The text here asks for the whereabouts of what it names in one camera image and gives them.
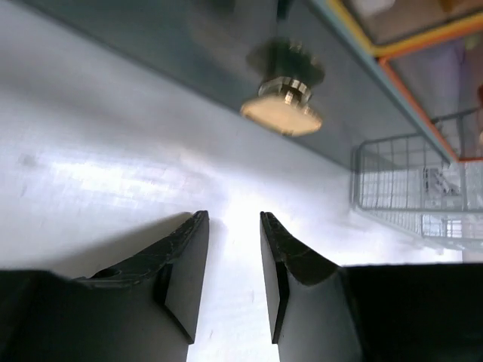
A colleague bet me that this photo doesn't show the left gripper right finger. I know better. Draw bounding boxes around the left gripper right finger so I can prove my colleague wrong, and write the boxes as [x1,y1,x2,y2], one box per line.
[260,212,482,361]

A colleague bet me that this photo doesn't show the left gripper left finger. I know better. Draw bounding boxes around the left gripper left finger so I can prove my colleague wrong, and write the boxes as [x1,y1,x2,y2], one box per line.
[1,210,210,361]

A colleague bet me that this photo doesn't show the teal bottom drawer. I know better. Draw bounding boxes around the teal bottom drawer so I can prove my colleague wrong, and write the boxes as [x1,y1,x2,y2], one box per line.
[29,1,450,167]

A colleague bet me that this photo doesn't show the white wire file rack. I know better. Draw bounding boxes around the white wire file rack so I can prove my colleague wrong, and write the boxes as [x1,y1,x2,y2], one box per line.
[352,108,482,252]

